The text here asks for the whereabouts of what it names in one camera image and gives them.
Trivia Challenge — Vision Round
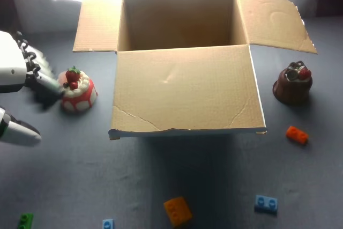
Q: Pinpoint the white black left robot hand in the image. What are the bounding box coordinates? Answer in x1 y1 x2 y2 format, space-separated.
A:
0 30 66 147

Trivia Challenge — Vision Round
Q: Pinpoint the red white strawberry cake toy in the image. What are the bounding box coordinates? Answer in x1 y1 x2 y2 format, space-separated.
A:
59 65 99 114

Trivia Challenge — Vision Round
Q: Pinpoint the cardboard box with white outside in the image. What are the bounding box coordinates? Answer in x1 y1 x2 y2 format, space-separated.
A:
72 0 319 141

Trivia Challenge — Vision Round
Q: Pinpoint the brown chocolate cake toy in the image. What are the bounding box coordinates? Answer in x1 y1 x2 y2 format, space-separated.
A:
272 60 314 104

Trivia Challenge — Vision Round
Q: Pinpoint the grey table cloth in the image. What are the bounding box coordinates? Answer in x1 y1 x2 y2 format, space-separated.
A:
0 0 343 229

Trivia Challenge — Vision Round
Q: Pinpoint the green toy brick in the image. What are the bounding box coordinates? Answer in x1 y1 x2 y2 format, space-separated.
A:
17 212 35 229

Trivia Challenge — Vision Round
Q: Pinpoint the yellow-orange sloped toy brick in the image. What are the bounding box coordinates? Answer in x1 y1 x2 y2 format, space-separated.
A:
163 196 193 227

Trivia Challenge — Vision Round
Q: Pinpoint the light blue two-stud brick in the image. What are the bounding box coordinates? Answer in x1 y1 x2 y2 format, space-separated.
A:
253 194 279 215

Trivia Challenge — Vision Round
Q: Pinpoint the flat orange toy brick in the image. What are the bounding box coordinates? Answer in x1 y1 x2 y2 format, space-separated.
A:
285 125 309 146

